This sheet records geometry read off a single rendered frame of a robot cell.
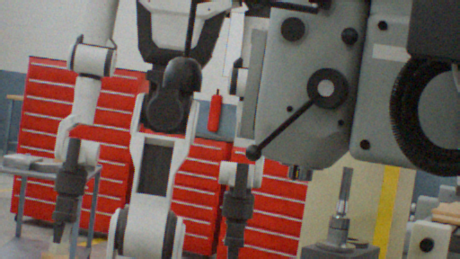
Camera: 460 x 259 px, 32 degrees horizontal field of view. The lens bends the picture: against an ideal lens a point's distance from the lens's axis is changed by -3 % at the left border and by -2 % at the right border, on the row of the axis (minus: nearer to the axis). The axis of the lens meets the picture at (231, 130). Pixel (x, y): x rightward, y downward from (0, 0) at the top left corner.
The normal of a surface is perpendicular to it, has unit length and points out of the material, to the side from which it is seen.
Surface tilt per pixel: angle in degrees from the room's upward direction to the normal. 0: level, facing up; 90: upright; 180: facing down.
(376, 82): 90
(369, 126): 90
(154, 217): 66
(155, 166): 80
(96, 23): 89
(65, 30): 90
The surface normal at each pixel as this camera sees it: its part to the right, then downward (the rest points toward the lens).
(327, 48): -0.30, 0.00
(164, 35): 0.00, 0.05
